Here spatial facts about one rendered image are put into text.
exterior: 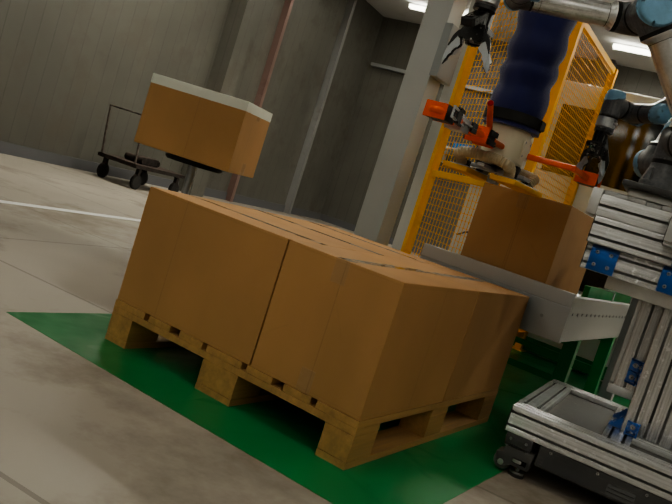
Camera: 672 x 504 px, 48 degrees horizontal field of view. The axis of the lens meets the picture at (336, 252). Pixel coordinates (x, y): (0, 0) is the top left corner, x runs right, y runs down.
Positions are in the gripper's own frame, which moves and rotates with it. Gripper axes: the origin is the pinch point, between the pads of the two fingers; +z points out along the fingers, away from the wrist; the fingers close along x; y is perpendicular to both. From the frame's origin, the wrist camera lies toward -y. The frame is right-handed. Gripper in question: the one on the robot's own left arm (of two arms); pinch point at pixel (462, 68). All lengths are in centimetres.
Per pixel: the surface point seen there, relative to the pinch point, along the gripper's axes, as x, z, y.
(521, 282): -15, 62, 95
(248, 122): 164, 30, 121
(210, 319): 42, 97, -30
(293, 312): 14, 84, -31
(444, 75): 83, -28, 175
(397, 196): 88, 44, 175
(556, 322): -34, 73, 94
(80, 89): 583, 38, 368
